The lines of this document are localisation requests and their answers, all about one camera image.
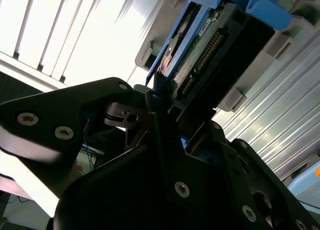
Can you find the hard disk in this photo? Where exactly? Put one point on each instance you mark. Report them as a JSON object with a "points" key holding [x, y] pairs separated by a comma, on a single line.
{"points": [[225, 52]]}

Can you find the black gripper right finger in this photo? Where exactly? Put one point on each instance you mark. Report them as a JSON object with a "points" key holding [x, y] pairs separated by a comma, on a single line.
{"points": [[233, 180]]}

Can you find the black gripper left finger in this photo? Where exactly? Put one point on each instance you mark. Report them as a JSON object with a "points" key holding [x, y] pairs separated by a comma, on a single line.
{"points": [[75, 107]]}

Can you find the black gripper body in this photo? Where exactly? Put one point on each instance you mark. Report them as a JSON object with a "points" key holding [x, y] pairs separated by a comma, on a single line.
{"points": [[120, 197]]}

